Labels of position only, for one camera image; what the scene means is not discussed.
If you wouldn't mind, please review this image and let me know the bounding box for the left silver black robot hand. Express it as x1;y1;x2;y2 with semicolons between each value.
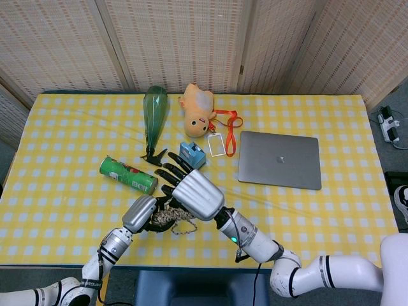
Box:
122;194;175;233

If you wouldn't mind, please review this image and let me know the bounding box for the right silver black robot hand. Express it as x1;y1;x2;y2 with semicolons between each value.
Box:
154;152;226;221

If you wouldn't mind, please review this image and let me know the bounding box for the speckled braided rope coil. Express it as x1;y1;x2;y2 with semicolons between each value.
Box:
149;207;198;236

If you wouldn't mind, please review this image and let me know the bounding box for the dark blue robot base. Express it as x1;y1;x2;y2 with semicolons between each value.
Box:
134;270;272;306

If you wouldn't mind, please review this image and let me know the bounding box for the small blue cardboard box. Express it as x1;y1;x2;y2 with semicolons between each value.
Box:
178;142;207;170

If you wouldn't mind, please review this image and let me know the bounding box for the green chip can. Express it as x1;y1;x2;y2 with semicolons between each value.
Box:
98;155;159;196

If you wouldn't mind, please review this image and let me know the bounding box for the clear badge holder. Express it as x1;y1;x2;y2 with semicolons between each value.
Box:
207;133;226;157

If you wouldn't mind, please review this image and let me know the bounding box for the yellow floor tape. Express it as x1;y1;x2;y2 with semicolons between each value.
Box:
95;273;111;306

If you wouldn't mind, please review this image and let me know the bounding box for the orange plush toy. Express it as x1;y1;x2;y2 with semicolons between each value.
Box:
177;83;217;138

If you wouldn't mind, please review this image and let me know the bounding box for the grey laptop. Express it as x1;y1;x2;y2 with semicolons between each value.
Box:
237;130;323;191

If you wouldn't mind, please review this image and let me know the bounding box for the green spray bottle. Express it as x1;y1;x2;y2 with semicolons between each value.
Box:
139;85;169;168

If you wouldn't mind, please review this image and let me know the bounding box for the yellow checkered tablecloth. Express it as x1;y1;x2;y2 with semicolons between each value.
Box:
0;92;399;270

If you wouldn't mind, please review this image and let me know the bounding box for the bamboo folding screen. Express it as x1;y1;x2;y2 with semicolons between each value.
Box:
0;0;408;150

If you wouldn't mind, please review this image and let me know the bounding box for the black floor box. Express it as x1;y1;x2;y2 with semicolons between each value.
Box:
384;171;408;192

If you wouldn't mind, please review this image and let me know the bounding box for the white power strip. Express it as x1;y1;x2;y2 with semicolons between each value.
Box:
377;106;401;143

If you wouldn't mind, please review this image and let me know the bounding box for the black white shoe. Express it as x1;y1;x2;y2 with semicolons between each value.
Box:
394;185;408;224

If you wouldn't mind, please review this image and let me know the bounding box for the orange lanyard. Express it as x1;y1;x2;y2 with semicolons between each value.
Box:
208;110;244;157

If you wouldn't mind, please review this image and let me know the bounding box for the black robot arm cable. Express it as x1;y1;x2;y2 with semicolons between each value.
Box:
234;247;264;306

